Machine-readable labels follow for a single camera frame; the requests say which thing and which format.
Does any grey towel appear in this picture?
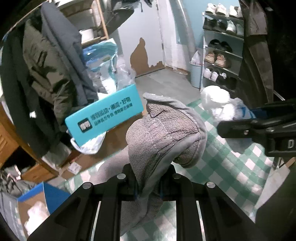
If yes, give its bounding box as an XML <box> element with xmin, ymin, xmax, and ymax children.
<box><xmin>119</xmin><ymin>92</ymin><xmax>208</xmax><ymax>237</ymax></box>

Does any brown hanging coat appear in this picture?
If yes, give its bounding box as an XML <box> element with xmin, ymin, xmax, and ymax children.
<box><xmin>237</xmin><ymin>1</ymin><xmax>273</xmax><ymax>108</ymax></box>

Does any green checkered tablecloth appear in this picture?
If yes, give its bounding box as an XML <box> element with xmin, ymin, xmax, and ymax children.
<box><xmin>58</xmin><ymin>99</ymin><xmax>276</xmax><ymax>241</ymax></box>

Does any light blue trash bin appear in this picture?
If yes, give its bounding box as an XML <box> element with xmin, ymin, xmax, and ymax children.
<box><xmin>189</xmin><ymin>62</ymin><xmax>202</xmax><ymax>89</ymax></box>

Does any metal shoe rack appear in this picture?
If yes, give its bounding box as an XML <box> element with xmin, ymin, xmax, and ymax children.
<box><xmin>201</xmin><ymin>3</ymin><xmax>244</xmax><ymax>95</ymax></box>

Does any blue white plastic bag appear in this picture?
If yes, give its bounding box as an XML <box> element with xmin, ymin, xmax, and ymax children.
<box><xmin>83</xmin><ymin>39</ymin><xmax>136</xmax><ymax>94</ymax></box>

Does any teal shoe box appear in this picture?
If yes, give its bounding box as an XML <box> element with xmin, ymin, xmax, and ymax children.
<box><xmin>65</xmin><ymin>84</ymin><xmax>144</xmax><ymax>147</ymax></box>

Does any white bag under teal box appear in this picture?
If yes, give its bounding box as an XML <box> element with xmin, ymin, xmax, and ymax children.
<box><xmin>70</xmin><ymin>132</ymin><xmax>106</xmax><ymax>155</ymax></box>

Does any dark hanging jacket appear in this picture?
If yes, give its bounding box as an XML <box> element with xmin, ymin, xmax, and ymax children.
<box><xmin>1</xmin><ymin>2</ymin><xmax>98</xmax><ymax>158</ymax></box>

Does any white plastic wrap bundle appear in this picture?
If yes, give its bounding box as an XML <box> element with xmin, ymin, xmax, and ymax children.
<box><xmin>24</xmin><ymin>201</ymin><xmax>50</xmax><ymax>236</ymax></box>

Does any blue cardboard box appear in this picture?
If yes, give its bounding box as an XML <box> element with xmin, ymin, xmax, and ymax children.
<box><xmin>17</xmin><ymin>182</ymin><xmax>70</xmax><ymax>238</ymax></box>

